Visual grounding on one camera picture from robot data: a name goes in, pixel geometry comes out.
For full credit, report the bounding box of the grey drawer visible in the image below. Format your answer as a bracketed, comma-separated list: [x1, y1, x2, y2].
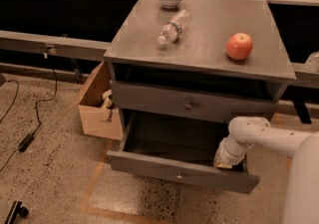
[107, 112, 259, 194]
[110, 81, 276, 121]

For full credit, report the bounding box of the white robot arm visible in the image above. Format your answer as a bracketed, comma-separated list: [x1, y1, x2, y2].
[213, 116, 319, 224]

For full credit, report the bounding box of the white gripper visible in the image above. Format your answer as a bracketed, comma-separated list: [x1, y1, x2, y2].
[213, 135, 252, 169]

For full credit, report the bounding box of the clear plastic water bottle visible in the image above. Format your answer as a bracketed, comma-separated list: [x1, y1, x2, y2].
[158, 9, 191, 45]

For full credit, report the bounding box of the open cardboard box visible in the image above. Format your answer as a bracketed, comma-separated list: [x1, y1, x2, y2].
[69, 62, 123, 140]

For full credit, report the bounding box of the grey wooden drawer cabinet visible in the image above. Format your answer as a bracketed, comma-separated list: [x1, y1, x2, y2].
[104, 0, 297, 126]

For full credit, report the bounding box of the black power adapter with cable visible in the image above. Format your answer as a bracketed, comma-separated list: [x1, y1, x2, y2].
[0, 44, 59, 173]

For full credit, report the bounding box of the red apple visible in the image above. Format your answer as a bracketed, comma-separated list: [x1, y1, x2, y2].
[226, 33, 253, 61]

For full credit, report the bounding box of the grey top drawer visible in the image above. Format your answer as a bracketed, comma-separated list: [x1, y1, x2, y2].
[110, 81, 276, 121]

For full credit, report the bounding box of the black caster wheel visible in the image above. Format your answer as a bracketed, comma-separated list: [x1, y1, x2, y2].
[5, 201, 29, 224]

